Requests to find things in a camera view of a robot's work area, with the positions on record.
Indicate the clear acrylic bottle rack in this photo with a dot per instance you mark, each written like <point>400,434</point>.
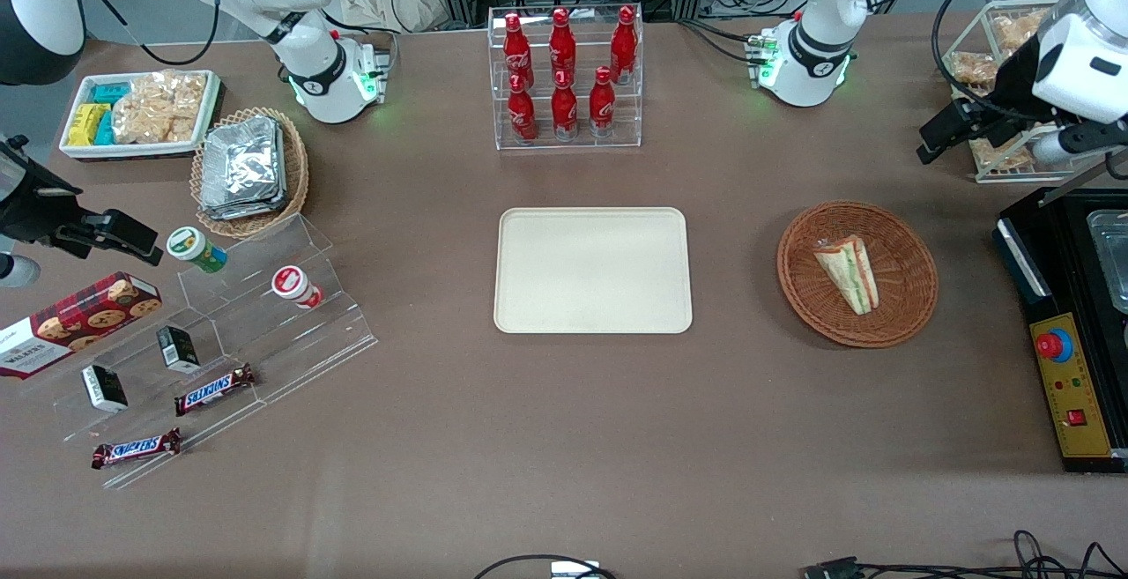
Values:
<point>582,145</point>

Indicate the red lid snack cup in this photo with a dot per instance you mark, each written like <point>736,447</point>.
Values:
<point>293,285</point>

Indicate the clear bag of crackers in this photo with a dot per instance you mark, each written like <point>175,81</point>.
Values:
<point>159,107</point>

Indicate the green lid snack cup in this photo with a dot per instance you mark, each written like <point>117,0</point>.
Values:
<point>194,247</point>

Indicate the oval light wicker basket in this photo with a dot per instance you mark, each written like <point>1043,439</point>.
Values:
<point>295,174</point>

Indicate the silver foil packet stack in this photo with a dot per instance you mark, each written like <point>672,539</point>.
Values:
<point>242,165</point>

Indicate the round brown wicker basket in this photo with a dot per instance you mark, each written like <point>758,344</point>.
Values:
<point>908,297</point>

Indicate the triangle sandwich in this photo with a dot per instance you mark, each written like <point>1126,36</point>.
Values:
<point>850,275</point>

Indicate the small black box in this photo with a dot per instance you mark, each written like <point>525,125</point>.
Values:
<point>104,388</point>
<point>178,348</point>

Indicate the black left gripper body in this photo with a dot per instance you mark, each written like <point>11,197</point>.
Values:
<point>1010,89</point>

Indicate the clear metal pan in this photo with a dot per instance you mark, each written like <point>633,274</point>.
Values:
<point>1112,253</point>

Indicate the black control box yellow panel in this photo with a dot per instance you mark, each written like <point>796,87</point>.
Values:
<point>1049,297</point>

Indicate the red tartan cookie box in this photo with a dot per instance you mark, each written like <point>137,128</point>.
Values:
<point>79,323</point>

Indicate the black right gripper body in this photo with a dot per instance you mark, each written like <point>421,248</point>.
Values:
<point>32,204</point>

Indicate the teal snack pack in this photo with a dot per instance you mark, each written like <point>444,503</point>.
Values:
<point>112,92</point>
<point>105,131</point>

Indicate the red emergency stop button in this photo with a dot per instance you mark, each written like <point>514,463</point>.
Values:
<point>1050,345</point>

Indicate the clear bag brown snack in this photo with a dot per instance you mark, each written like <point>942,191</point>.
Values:
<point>996,156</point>
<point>972,68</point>
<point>1013,31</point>

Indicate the beige plastic tray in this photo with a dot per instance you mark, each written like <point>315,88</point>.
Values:
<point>590,270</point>

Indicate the white rectangular snack tray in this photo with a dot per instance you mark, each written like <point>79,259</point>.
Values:
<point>79,149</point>

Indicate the grey metal bar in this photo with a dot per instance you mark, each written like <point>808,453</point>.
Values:
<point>1097,181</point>

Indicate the yellow snack pack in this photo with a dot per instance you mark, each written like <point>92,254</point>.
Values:
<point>84,125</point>

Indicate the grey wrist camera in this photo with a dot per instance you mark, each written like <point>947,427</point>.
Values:
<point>1053,152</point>
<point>16,270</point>

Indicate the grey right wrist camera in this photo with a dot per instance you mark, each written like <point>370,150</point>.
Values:
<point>16,270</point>

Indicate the brown Snickers bar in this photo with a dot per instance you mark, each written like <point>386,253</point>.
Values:
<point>137,449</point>
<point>214,389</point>

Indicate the red cola bottle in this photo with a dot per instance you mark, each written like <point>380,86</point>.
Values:
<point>562,41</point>
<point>602,103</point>
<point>624,41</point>
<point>522,112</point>
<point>514,46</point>
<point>565,107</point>

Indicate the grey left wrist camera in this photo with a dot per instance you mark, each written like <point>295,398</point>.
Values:
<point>1053,152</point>

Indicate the small white connector box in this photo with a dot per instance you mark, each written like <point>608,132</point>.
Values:
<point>575,571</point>

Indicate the clear acrylic stepped display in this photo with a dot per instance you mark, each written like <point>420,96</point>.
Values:
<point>264,350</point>

